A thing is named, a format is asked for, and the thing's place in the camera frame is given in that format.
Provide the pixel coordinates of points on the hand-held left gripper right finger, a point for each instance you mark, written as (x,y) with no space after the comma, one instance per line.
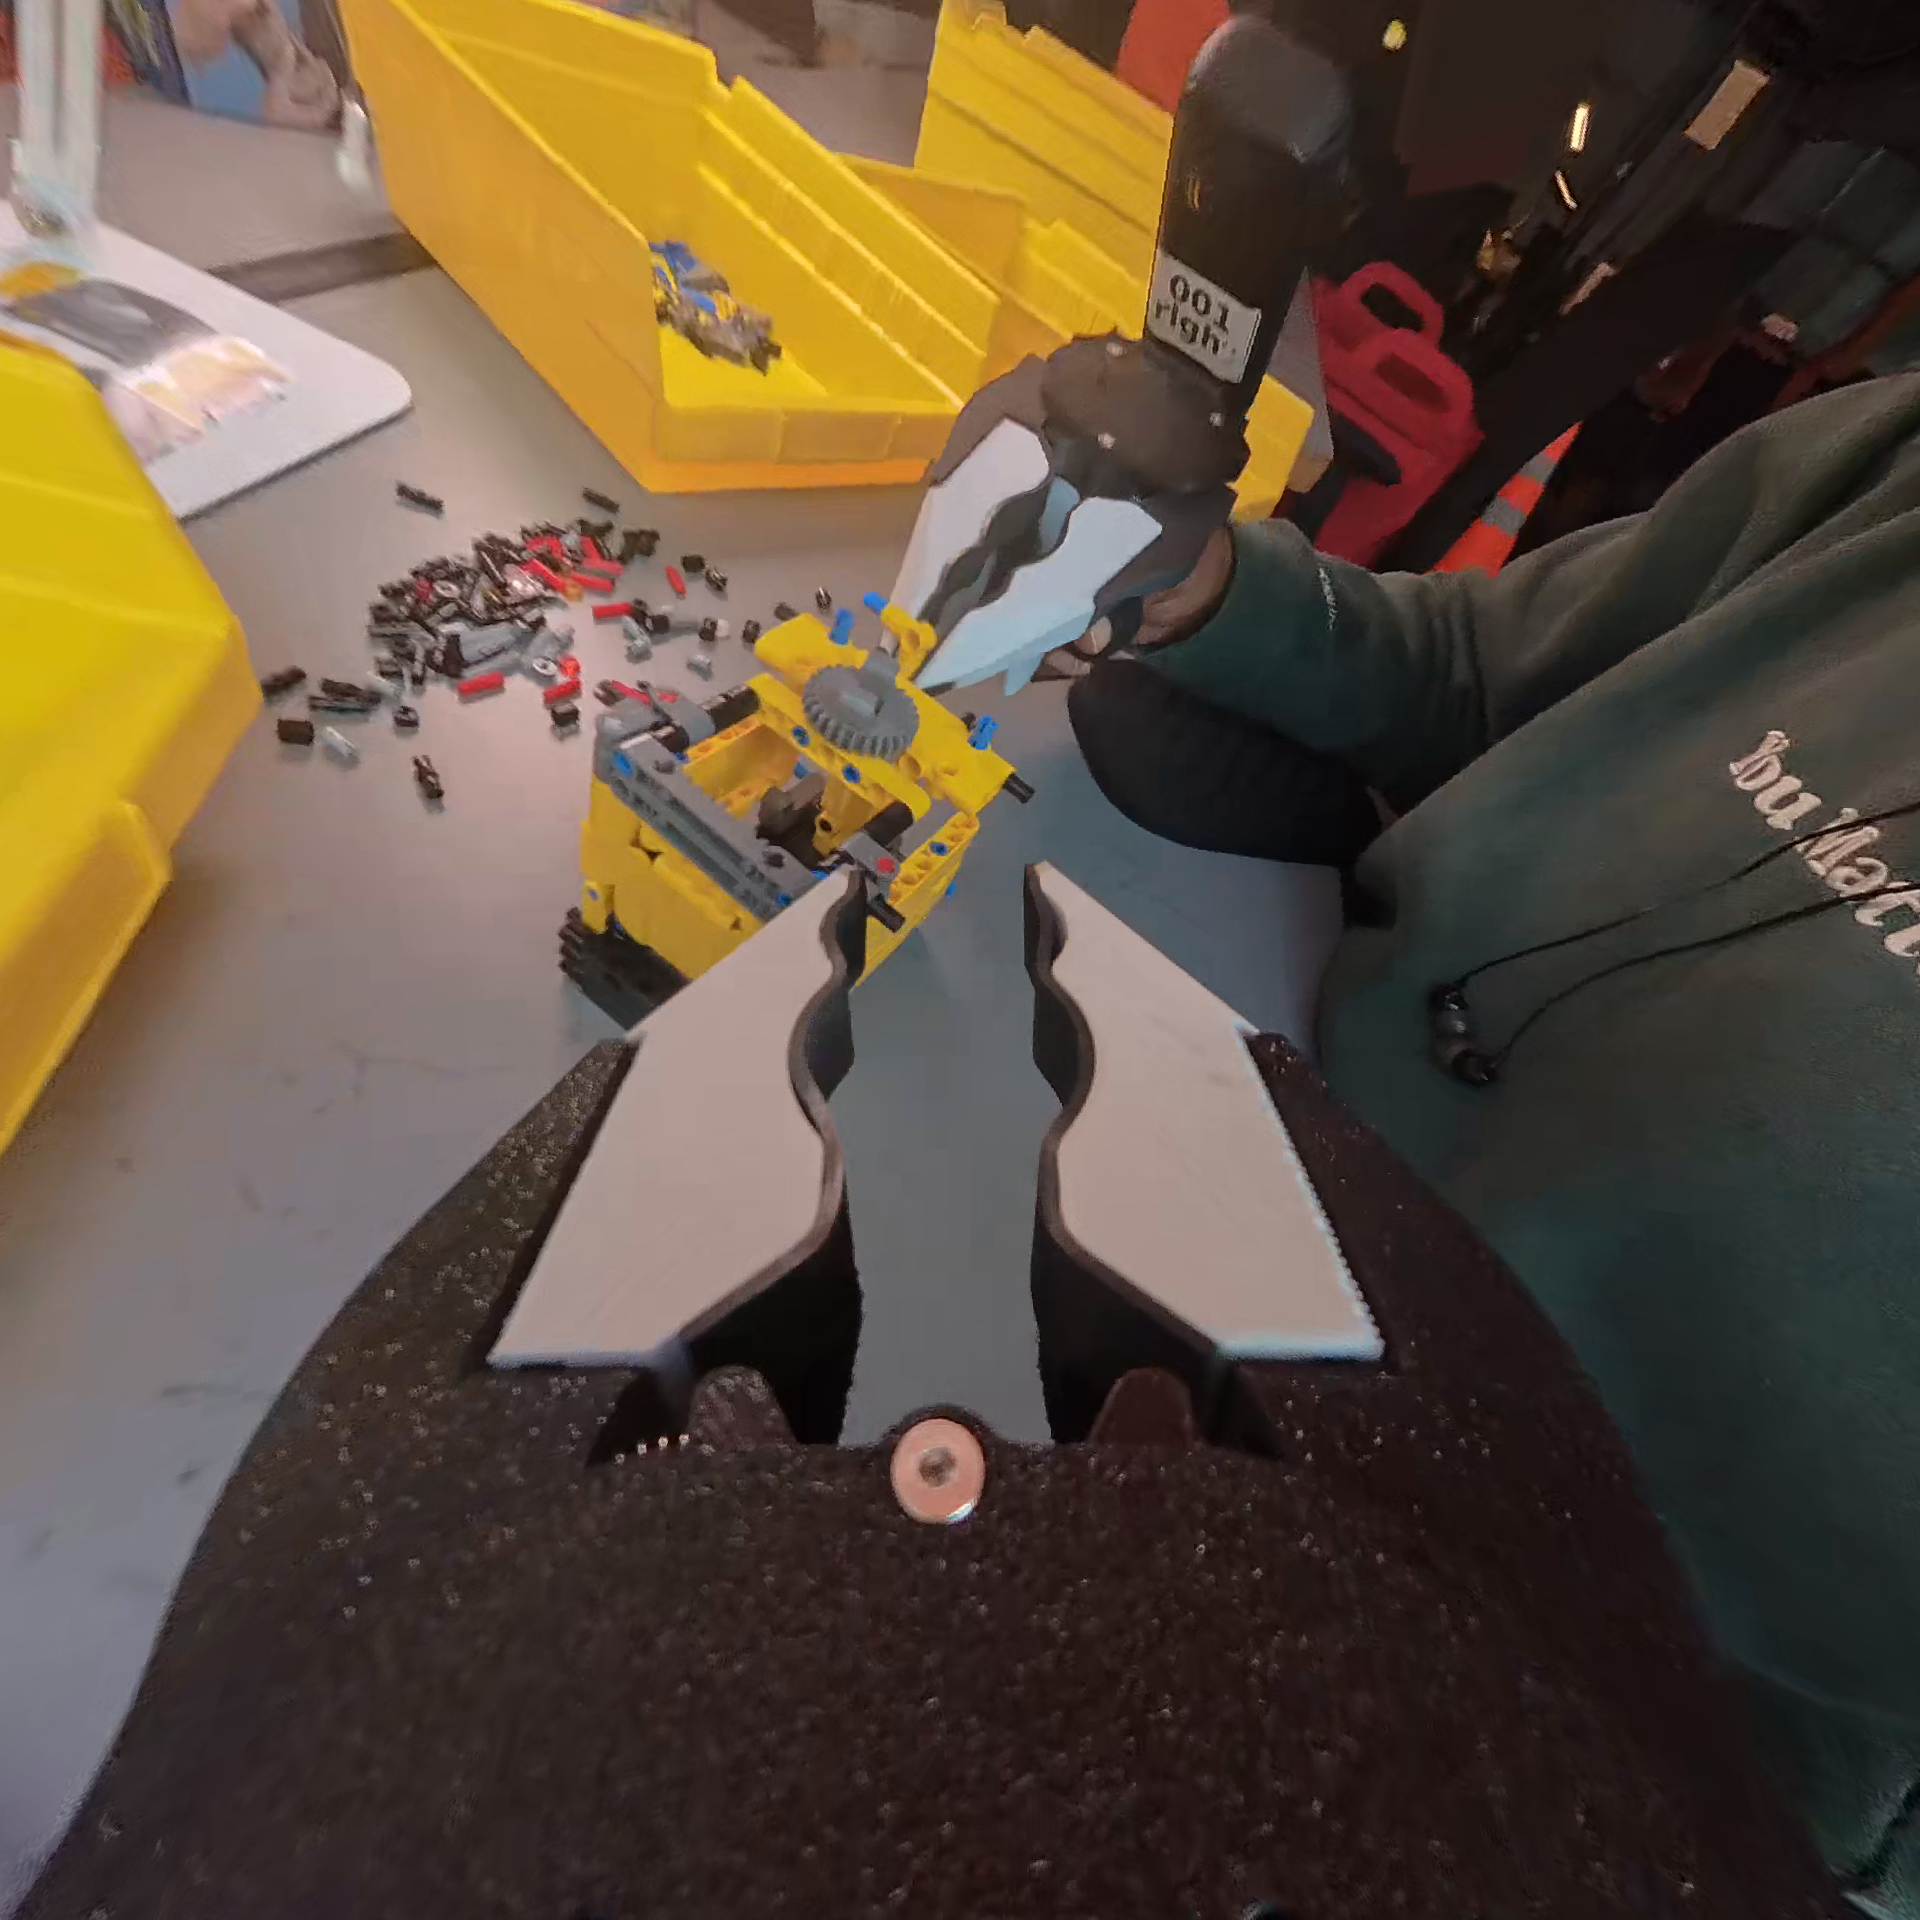
(1200,1201)

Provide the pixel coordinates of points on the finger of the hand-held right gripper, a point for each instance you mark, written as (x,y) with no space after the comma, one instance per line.
(1072,578)
(967,517)

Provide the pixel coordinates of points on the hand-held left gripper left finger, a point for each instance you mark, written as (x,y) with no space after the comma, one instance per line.
(692,1201)

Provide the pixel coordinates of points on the yellow black lego model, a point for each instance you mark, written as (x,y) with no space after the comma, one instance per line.
(706,869)

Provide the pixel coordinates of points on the heap of grey blue lego parts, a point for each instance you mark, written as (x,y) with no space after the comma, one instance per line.
(715,307)

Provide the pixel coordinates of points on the yellow divided storage bin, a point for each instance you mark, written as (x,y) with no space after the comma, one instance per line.
(525,194)

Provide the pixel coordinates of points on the pile of small lego pins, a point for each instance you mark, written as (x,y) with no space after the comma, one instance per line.
(495,599)

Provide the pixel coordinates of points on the dark blue lego set box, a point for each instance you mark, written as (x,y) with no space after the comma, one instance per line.
(240,61)

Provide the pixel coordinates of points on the person's right hand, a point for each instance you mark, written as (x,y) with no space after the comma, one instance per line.
(1194,593)

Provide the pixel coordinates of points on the yellow plastic storage bin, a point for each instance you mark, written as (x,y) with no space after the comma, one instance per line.
(1037,136)
(91,751)

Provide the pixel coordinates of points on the red plastic container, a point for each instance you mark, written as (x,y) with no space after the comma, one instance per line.
(1403,405)

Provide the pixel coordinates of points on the orange traffic cone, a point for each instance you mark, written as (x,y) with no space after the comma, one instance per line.
(1517,503)

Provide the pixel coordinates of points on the person's green sweatshirt torso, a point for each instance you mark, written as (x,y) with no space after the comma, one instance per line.
(1652,1201)

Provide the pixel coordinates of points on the white wooden book stand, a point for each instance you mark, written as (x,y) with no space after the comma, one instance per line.
(317,389)

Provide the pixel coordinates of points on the yellow grey sticker sheet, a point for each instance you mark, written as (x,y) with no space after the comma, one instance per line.
(136,360)

